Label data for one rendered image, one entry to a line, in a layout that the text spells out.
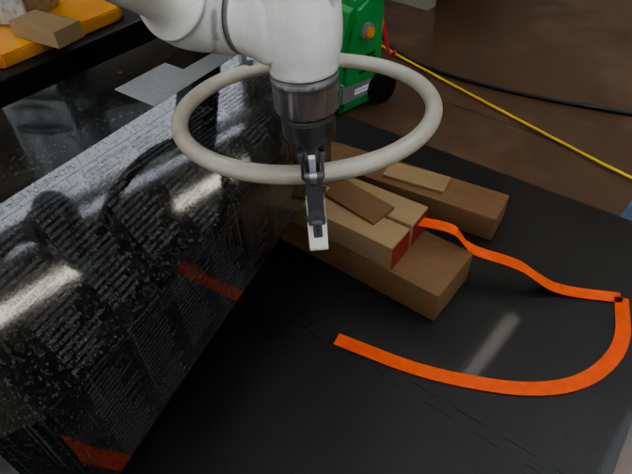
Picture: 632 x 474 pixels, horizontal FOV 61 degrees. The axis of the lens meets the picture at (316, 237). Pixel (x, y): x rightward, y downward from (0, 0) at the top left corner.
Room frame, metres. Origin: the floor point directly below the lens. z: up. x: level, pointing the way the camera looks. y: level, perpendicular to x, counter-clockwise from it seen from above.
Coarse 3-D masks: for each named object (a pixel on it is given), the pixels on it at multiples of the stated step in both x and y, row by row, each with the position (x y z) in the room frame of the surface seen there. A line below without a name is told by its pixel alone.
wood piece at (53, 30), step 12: (36, 12) 1.70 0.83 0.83; (12, 24) 1.63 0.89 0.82; (24, 24) 1.61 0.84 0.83; (36, 24) 1.60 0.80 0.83; (48, 24) 1.60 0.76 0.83; (60, 24) 1.59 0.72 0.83; (72, 24) 1.60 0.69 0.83; (24, 36) 1.61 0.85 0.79; (36, 36) 1.58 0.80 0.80; (48, 36) 1.55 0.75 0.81; (60, 36) 1.55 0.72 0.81; (72, 36) 1.59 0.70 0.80; (84, 36) 1.62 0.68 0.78; (60, 48) 1.54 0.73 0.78
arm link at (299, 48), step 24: (240, 0) 0.64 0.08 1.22; (264, 0) 0.62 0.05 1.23; (288, 0) 0.60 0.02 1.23; (312, 0) 0.61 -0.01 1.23; (336, 0) 0.63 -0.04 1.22; (240, 24) 0.64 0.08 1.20; (264, 24) 0.61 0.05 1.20; (288, 24) 0.60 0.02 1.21; (312, 24) 0.60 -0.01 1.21; (336, 24) 0.62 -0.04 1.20; (240, 48) 0.65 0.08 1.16; (264, 48) 0.62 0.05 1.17; (288, 48) 0.60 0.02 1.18; (312, 48) 0.60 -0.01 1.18; (336, 48) 0.62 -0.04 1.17; (288, 72) 0.61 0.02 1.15; (312, 72) 0.60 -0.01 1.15
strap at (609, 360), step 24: (504, 264) 1.20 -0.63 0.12; (552, 288) 1.16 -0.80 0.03; (576, 288) 1.16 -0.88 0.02; (624, 312) 1.05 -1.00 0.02; (624, 336) 0.96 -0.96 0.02; (384, 360) 0.91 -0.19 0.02; (408, 360) 0.91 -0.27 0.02; (600, 360) 0.88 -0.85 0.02; (456, 384) 0.82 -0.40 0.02; (480, 384) 0.82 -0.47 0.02; (504, 384) 0.81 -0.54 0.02; (528, 384) 0.81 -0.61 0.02; (552, 384) 0.81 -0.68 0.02; (576, 384) 0.80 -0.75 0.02
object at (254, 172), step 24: (240, 72) 1.04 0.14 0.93; (264, 72) 1.07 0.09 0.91; (384, 72) 1.01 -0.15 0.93; (408, 72) 0.96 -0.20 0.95; (192, 96) 0.92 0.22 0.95; (432, 96) 0.85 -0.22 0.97; (432, 120) 0.76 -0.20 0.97; (192, 144) 0.73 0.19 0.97; (408, 144) 0.69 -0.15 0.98; (216, 168) 0.67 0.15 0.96; (240, 168) 0.65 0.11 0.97; (264, 168) 0.64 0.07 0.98; (288, 168) 0.64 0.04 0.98; (336, 168) 0.63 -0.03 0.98; (360, 168) 0.64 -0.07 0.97
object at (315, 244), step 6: (312, 228) 0.61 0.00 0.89; (324, 228) 0.61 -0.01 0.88; (312, 234) 0.60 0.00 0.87; (324, 234) 0.60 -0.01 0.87; (312, 240) 0.60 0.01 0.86; (318, 240) 0.60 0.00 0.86; (324, 240) 0.60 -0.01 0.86; (312, 246) 0.60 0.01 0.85; (318, 246) 0.60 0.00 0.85; (324, 246) 0.60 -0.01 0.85
